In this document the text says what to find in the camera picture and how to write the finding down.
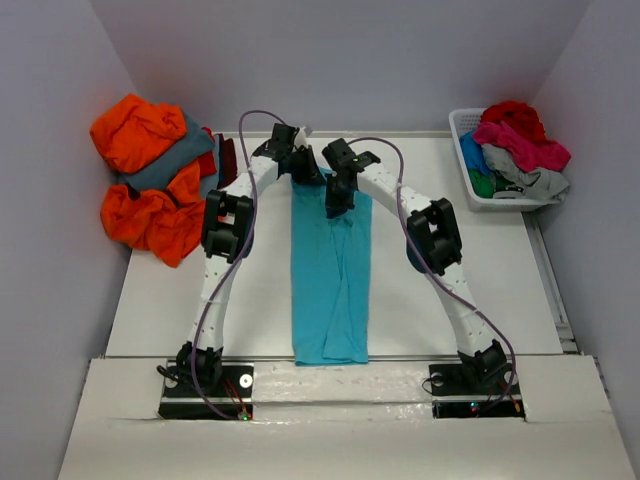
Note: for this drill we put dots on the red t shirt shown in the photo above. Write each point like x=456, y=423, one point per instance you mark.
x=521, y=117

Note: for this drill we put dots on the teal t shirt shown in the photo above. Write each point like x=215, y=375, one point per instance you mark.
x=330, y=279

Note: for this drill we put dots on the magenta t shirt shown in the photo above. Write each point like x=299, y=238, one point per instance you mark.
x=526, y=155

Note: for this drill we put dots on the green garment in basket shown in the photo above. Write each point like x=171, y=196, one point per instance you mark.
x=482, y=185

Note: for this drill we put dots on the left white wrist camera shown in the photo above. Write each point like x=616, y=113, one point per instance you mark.
x=301, y=138

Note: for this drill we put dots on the white plastic laundry basket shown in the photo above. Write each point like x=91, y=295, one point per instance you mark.
x=466, y=120

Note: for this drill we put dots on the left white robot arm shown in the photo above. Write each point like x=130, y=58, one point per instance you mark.
x=227, y=236

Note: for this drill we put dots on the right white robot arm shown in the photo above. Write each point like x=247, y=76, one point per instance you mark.
x=434, y=249

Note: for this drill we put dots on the grey t shirt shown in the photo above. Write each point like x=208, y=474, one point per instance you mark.
x=540, y=184

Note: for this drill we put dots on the blue t shirt in basket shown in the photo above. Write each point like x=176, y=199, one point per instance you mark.
x=473, y=154

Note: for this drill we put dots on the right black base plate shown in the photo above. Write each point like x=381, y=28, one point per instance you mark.
x=453, y=398

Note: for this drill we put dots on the dark red folded shirt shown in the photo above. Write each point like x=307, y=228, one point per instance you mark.
x=225, y=157

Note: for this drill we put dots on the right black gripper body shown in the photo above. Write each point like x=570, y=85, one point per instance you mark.
x=338, y=197

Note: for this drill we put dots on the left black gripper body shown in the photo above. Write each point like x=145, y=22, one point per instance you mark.
x=301, y=165

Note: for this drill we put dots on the orange t shirt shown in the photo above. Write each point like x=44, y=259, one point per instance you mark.
x=128, y=137

